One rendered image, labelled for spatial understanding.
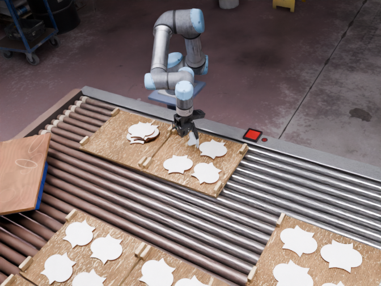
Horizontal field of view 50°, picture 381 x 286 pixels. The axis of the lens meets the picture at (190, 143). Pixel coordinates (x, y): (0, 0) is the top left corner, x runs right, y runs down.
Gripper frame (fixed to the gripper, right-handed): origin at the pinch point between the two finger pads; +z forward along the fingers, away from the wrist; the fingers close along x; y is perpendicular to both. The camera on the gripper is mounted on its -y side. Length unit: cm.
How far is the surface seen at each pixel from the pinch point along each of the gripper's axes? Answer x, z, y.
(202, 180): 21.9, 2.5, 10.0
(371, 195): 77, -5, -36
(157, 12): -308, 154, -196
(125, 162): -16.0, 10.8, 28.6
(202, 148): 5.8, 5.2, -3.7
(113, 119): -50, 17, 14
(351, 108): -3, 100, -185
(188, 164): 9.6, 4.7, 8.3
